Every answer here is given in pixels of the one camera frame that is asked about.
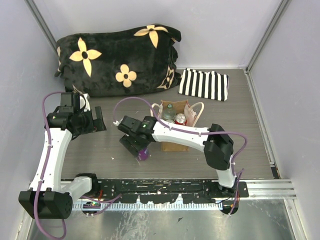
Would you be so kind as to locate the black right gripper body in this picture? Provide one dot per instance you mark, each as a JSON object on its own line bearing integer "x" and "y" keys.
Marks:
{"x": 127, "y": 140}

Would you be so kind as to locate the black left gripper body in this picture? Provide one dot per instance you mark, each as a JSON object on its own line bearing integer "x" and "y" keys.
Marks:
{"x": 95, "y": 125}

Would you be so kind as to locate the purple Fanta can front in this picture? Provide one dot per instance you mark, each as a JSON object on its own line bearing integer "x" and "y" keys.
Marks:
{"x": 143, "y": 154}

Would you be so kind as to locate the clear glass bottle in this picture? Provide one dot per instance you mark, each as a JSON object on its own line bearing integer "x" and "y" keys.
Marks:
{"x": 169, "y": 112}

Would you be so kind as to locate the red Coca-Cola can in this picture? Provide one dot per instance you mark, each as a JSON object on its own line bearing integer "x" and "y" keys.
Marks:
{"x": 180, "y": 119}

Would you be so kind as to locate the brown canvas tote bag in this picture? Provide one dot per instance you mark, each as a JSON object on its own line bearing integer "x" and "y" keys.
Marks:
{"x": 192, "y": 113}

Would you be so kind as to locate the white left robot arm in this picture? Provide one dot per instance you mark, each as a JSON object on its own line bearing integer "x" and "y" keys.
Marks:
{"x": 46, "y": 198}

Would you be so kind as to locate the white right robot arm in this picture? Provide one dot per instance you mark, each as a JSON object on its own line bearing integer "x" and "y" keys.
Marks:
{"x": 220, "y": 147}

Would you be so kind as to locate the black floral plush blanket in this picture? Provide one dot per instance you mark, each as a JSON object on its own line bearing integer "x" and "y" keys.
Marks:
{"x": 136, "y": 61}

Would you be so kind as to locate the black white striped cloth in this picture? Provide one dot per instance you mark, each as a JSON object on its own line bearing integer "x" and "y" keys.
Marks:
{"x": 207, "y": 85}

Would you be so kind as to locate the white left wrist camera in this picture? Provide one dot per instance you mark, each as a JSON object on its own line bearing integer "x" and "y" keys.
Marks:
{"x": 84, "y": 102}

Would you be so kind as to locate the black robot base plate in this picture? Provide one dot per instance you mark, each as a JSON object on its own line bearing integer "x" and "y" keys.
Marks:
{"x": 160, "y": 191}

